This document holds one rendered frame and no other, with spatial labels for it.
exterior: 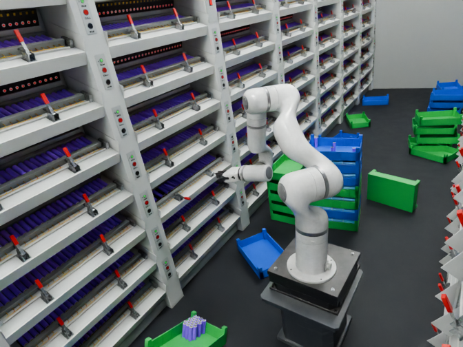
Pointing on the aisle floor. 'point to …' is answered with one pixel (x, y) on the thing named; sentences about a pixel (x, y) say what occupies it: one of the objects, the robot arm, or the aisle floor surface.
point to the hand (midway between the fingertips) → (220, 174)
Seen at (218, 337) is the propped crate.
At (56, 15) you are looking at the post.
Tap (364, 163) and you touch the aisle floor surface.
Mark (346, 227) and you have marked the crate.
